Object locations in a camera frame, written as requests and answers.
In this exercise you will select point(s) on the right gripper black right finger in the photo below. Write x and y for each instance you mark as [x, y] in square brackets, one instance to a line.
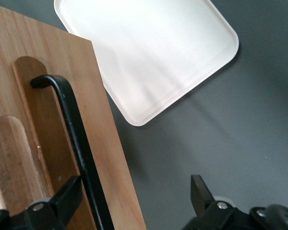
[206, 206]

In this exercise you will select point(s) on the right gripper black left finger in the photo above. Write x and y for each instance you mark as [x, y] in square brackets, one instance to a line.
[62, 203]

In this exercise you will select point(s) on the wooden drawer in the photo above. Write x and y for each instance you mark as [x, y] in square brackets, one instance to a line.
[105, 143]

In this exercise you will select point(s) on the beige rectangular tray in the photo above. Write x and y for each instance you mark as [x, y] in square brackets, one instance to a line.
[153, 55]

